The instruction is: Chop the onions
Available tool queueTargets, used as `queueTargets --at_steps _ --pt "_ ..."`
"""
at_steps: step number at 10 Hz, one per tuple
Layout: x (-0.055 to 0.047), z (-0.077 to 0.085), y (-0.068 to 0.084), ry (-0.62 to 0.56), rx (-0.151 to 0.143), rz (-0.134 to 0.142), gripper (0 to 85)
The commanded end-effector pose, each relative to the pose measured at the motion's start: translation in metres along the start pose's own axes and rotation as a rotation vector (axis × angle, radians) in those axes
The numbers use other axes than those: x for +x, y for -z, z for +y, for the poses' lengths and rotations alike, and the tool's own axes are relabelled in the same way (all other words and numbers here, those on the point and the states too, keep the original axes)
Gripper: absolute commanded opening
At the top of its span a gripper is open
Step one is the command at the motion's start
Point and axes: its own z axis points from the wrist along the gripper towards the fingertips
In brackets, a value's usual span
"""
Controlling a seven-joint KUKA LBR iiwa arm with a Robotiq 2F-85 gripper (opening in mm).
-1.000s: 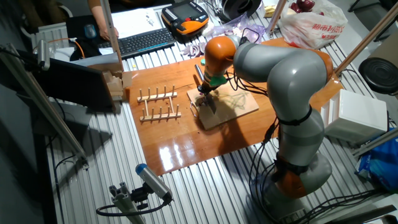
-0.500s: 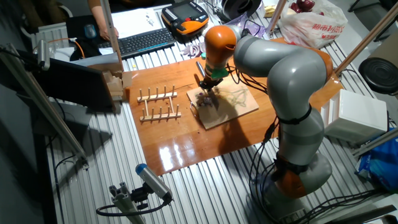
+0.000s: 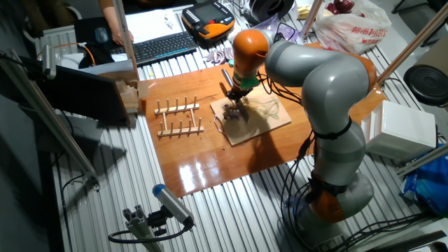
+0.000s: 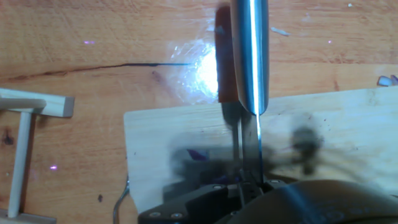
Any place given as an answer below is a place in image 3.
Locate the black mouse mat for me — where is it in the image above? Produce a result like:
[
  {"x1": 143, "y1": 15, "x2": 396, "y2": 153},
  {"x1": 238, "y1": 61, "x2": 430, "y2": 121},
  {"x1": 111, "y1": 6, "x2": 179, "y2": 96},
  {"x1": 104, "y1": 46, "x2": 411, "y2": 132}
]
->
[{"x1": 73, "y1": 16, "x2": 122, "y2": 69}]

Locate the wooden peg rack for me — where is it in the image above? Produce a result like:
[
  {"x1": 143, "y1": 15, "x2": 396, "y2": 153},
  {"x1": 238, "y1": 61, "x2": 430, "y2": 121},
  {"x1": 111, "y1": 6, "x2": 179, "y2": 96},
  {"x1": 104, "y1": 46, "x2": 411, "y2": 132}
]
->
[{"x1": 154, "y1": 94, "x2": 205, "y2": 138}]

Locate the black keyboard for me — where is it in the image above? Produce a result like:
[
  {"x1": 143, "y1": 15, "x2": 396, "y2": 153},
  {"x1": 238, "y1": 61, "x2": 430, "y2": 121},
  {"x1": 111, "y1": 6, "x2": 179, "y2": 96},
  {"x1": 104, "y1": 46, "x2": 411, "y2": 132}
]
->
[{"x1": 111, "y1": 31, "x2": 199, "y2": 67}]

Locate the red onion half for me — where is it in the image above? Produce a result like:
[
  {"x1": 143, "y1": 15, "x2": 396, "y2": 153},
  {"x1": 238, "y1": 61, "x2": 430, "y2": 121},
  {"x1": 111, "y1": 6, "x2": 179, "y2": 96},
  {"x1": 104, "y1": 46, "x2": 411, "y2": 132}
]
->
[{"x1": 223, "y1": 103, "x2": 243, "y2": 122}]

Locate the silver camera with blue end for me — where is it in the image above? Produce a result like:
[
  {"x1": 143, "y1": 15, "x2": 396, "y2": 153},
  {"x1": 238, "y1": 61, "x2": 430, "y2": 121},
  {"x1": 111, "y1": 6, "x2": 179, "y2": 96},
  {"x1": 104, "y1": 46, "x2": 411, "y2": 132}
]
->
[{"x1": 152, "y1": 183, "x2": 195, "y2": 228}]

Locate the person's forearm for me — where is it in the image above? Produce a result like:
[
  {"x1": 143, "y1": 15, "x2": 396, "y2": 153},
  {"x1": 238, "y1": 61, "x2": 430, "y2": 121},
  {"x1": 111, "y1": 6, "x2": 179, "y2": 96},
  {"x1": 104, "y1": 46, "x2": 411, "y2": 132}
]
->
[{"x1": 99, "y1": 0, "x2": 122, "y2": 34}]

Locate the black camera cable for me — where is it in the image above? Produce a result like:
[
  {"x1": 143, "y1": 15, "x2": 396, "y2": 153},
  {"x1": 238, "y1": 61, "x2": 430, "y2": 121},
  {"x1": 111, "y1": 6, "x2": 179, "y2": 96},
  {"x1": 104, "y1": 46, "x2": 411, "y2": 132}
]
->
[{"x1": 107, "y1": 223, "x2": 193, "y2": 245}]

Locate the black round stool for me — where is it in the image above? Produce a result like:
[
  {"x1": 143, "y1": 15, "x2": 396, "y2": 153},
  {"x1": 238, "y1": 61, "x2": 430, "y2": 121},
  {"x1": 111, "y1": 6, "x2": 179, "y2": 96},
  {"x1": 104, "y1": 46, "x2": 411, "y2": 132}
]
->
[{"x1": 403, "y1": 64, "x2": 448, "y2": 108}]

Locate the blue plastic bag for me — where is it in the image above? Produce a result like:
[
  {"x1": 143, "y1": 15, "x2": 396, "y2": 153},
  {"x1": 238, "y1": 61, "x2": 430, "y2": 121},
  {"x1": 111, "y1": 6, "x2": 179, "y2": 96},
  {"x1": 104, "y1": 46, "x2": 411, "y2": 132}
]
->
[{"x1": 400, "y1": 145, "x2": 448, "y2": 216}]

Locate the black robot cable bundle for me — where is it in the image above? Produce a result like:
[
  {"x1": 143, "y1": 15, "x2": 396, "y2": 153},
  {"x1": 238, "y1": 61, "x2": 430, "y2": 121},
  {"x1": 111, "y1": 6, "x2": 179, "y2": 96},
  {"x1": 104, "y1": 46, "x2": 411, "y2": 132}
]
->
[{"x1": 279, "y1": 129, "x2": 435, "y2": 252}]

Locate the white foam box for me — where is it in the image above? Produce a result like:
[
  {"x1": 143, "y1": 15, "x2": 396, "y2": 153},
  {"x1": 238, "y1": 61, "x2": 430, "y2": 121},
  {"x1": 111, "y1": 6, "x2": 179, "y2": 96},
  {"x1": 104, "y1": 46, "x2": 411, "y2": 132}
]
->
[{"x1": 361, "y1": 100, "x2": 438, "y2": 162}]

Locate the black monitor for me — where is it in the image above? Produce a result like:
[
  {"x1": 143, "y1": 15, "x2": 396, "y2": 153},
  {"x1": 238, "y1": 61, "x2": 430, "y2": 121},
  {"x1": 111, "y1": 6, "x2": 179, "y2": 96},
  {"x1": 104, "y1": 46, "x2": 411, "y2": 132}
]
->
[{"x1": 33, "y1": 64, "x2": 131, "y2": 127}]

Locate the person's hand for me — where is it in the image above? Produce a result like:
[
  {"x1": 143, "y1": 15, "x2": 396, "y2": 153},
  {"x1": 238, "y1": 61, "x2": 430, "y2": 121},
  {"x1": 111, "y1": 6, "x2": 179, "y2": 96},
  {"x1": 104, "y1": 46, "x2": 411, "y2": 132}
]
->
[{"x1": 111, "y1": 29, "x2": 136, "y2": 47}]

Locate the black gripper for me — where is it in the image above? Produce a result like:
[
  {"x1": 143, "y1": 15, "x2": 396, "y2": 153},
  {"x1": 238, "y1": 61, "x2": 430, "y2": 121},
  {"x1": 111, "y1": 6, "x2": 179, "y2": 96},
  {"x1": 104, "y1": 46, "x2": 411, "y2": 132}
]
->
[{"x1": 226, "y1": 87, "x2": 253, "y2": 106}]

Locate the short aluminium profile stand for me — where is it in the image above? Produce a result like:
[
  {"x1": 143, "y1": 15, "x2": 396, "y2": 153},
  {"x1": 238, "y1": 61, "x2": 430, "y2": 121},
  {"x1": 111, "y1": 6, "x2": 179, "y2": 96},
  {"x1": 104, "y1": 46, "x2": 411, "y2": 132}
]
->
[{"x1": 122, "y1": 204, "x2": 165, "y2": 252}]

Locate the wooden cutting board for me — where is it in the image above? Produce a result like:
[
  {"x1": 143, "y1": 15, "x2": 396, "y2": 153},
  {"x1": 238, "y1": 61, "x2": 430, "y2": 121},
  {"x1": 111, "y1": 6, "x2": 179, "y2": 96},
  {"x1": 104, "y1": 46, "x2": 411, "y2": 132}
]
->
[{"x1": 209, "y1": 85, "x2": 293, "y2": 147}]

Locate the clear purple plastic bag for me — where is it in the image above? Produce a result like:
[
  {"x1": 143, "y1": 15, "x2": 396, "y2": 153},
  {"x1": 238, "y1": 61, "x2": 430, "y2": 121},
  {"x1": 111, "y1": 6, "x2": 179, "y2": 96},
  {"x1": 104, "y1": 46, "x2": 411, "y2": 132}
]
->
[{"x1": 244, "y1": 13, "x2": 298, "y2": 43}]

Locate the black filament spool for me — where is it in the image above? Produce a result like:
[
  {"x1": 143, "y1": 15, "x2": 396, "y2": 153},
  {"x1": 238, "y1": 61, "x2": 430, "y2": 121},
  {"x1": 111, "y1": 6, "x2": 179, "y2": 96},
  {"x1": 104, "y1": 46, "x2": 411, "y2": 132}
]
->
[{"x1": 248, "y1": 0, "x2": 295, "y2": 24}]

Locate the pile of onion slices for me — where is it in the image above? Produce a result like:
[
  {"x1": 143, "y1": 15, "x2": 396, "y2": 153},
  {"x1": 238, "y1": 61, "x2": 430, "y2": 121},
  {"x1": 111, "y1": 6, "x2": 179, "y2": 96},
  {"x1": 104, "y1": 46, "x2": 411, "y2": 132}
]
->
[{"x1": 204, "y1": 47, "x2": 235, "y2": 66}]

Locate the orange black teach pendant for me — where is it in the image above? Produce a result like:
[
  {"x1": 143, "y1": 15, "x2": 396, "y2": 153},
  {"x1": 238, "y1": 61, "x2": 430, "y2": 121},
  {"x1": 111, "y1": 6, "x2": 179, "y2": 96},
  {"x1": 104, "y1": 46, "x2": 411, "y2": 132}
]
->
[{"x1": 181, "y1": 0, "x2": 237, "y2": 49}]

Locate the steel handled kitchen knife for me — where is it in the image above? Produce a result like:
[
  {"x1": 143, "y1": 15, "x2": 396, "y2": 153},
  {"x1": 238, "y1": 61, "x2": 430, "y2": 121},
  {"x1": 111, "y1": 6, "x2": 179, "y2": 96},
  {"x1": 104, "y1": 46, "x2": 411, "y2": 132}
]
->
[{"x1": 220, "y1": 68, "x2": 251, "y2": 125}]

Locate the aluminium frame strut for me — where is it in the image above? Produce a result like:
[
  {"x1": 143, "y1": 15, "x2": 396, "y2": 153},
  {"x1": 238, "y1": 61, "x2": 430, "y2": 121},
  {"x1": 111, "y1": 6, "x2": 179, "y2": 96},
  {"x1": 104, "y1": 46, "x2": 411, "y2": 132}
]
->
[
  {"x1": 301, "y1": 0, "x2": 323, "y2": 35},
  {"x1": 0, "y1": 48, "x2": 101, "y2": 192},
  {"x1": 377, "y1": 1, "x2": 448, "y2": 85},
  {"x1": 397, "y1": 143, "x2": 448, "y2": 178},
  {"x1": 112, "y1": 0, "x2": 140, "y2": 82}
]

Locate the brown cardboard box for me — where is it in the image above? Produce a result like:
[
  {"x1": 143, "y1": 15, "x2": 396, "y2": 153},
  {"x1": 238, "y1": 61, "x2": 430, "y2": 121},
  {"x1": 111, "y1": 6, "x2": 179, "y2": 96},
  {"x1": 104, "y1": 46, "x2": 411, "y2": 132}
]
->
[{"x1": 99, "y1": 68, "x2": 150, "y2": 115}]

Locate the orange cable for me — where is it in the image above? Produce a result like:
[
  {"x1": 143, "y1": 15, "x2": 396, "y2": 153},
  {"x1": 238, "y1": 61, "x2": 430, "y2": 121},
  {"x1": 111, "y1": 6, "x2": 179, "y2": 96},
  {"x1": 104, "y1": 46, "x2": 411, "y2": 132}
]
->
[{"x1": 52, "y1": 41, "x2": 97, "y2": 67}]

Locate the silver depth camera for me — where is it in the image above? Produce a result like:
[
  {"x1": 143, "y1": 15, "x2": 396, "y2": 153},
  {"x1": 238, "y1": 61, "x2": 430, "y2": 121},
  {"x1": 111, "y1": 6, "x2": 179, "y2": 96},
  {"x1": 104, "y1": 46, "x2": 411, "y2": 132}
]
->
[{"x1": 41, "y1": 44, "x2": 57, "y2": 81}]

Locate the white plastic shopping bag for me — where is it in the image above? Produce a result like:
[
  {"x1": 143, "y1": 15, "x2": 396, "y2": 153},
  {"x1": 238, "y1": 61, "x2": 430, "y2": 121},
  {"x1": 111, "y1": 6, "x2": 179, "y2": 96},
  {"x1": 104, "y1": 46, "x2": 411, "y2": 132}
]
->
[{"x1": 314, "y1": 0, "x2": 392, "y2": 57}]

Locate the grey computer mouse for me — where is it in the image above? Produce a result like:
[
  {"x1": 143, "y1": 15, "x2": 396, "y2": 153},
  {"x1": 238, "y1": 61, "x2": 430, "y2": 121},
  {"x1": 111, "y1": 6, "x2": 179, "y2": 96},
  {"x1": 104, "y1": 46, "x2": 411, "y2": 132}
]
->
[{"x1": 94, "y1": 27, "x2": 109, "y2": 44}]

